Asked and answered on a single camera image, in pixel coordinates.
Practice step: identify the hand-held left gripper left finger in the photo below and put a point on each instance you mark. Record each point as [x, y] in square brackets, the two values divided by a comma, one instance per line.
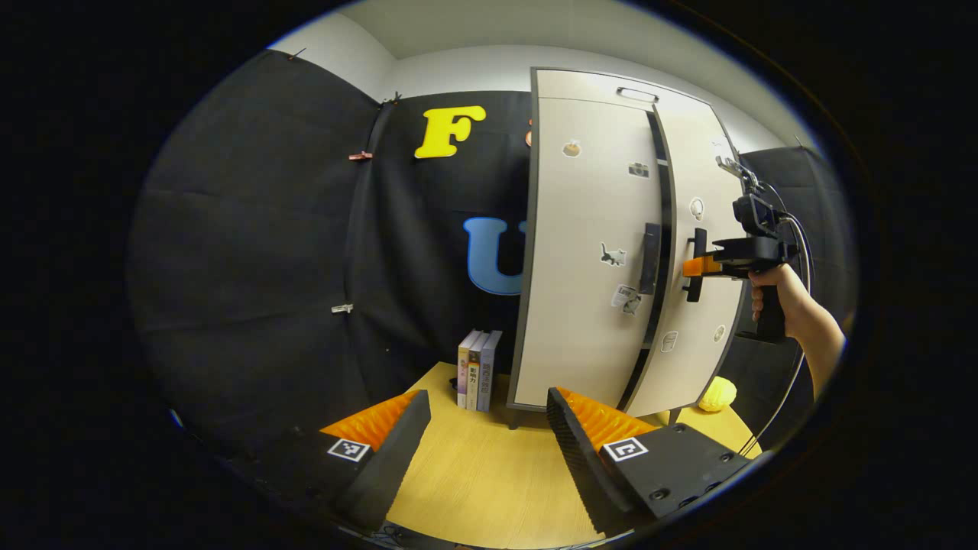
[397, 458]

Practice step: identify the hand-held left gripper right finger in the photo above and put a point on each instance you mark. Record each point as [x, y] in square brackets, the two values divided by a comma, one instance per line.
[577, 458]

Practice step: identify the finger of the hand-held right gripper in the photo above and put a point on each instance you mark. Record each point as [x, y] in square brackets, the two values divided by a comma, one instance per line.
[701, 266]

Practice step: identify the beige double-door shoe cabinet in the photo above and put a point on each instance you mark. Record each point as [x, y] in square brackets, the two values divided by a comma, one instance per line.
[667, 198]

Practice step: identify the beige cabinet door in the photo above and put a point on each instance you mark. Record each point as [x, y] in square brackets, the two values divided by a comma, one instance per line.
[688, 374]
[581, 305]

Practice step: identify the beige cabinet drawer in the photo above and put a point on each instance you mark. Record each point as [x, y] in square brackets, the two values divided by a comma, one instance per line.
[581, 84]

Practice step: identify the grey book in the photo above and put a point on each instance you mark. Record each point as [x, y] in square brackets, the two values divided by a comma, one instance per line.
[475, 378]

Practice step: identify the blue-grey book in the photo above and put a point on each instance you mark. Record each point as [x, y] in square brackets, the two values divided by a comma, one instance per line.
[489, 374]

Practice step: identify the yellow knitted ball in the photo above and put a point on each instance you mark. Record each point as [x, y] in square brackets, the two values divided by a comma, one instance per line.
[718, 394]

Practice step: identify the black backdrop cloth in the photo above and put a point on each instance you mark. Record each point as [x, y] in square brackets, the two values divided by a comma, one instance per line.
[244, 229]

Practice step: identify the red clip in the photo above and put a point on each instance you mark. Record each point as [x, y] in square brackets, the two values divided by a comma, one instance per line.
[361, 156]

